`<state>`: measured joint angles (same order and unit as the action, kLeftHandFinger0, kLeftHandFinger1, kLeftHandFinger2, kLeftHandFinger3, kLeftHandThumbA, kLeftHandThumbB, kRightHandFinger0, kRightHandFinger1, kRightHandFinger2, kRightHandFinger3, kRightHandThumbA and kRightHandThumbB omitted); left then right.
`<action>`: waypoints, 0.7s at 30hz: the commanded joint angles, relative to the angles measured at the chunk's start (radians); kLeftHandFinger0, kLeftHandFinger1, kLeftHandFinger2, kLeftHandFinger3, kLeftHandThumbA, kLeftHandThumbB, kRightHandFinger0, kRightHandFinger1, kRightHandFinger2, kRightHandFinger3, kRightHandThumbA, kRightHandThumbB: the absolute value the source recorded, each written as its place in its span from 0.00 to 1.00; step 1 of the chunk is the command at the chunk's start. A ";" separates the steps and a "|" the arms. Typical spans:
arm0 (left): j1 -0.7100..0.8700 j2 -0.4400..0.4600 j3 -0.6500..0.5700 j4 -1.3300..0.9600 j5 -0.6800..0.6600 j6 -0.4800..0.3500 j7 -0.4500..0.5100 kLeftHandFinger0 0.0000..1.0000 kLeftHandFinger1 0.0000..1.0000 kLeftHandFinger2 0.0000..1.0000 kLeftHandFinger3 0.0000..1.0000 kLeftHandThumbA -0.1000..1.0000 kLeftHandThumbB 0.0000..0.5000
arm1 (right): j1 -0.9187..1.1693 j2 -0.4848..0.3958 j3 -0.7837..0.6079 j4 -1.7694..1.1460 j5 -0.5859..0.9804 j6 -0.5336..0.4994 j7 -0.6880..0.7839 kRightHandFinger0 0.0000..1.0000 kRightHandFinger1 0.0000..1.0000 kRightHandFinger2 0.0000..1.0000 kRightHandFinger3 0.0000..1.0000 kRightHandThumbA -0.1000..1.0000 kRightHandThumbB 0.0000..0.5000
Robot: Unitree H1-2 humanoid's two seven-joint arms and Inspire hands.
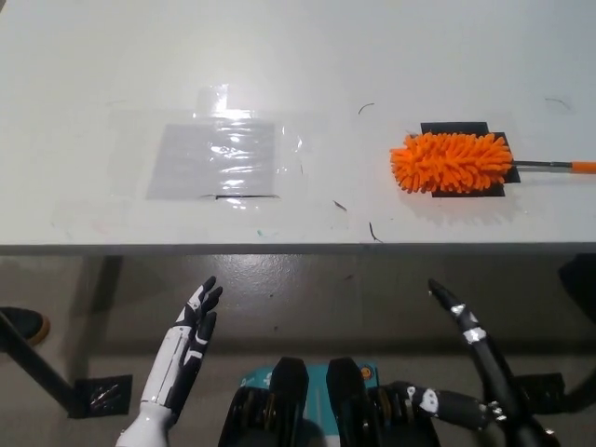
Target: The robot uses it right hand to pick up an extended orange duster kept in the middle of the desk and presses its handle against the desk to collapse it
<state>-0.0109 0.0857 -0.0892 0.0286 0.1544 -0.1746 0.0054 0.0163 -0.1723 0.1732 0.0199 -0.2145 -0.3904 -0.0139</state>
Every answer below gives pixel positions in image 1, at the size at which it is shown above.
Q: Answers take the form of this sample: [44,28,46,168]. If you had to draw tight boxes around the clear plastic sheet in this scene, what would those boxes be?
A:
[145,121,283,202]

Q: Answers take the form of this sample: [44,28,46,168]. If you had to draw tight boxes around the black metal table leg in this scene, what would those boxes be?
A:
[0,309,81,407]

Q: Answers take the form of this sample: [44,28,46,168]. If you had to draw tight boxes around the black shoe tan sole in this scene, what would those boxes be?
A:
[0,305,51,346]

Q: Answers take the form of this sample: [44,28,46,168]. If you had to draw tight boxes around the orange microfiber telescopic duster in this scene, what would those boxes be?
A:
[388,131,596,196]

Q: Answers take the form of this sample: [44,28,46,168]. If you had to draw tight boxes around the clear plastic film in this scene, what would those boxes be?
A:
[104,83,351,233]

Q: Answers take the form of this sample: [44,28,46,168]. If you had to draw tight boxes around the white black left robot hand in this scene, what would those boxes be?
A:
[142,276,224,414]

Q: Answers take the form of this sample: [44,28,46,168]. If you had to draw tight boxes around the black floor tape patch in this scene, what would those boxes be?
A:
[506,371,567,404]
[69,373,134,418]

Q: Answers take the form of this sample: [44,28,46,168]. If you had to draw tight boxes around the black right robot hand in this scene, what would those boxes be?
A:
[390,278,532,430]

